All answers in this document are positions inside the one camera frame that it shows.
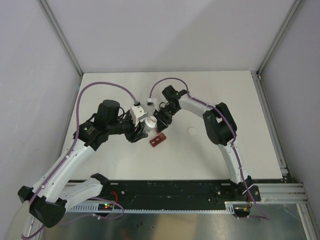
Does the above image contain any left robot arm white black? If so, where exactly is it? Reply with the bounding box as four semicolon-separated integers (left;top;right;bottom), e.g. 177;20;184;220
17;99;157;228

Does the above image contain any white pill bottle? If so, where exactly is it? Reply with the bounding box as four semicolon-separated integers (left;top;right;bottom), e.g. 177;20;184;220
143;115;157;135

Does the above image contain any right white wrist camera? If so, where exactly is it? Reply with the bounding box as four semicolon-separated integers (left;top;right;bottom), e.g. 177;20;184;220
146;97;159;107

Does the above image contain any left aluminium frame post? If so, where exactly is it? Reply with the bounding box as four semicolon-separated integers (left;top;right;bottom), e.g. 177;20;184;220
37;0;84;77

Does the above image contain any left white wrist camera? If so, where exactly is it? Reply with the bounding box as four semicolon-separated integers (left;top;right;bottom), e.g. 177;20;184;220
129;104;149;126

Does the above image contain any grey slotted cable duct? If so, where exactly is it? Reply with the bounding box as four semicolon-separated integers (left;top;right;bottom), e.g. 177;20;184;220
68;199;247;214

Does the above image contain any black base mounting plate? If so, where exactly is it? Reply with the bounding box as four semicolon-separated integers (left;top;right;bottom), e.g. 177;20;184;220
98;180;249;203

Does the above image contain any red pill organizer box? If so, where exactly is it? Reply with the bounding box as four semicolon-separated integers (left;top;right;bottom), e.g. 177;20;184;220
149;133;167;148

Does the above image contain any right aluminium frame post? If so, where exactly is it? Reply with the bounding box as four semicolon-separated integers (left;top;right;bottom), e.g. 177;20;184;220
254;0;308;78

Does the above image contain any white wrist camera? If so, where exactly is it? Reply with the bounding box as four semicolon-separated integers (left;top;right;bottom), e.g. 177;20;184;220
129;104;149;126
146;97;159;107

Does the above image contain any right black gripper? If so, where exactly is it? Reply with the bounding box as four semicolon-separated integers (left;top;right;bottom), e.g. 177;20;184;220
153;104;180;134

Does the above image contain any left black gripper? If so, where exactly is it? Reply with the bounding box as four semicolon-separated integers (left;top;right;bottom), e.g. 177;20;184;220
107;110;148;143

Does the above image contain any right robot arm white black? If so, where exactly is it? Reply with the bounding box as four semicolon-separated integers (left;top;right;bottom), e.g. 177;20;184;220
153;85;261;202

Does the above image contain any aluminium frame post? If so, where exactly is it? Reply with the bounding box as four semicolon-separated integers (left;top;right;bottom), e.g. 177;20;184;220
37;0;84;77
254;0;308;78

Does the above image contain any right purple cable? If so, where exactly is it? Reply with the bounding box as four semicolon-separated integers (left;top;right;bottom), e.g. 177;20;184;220
148;77;272;221

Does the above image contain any white bottle cap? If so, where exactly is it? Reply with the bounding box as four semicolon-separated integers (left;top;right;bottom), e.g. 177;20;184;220
187;127;197;136

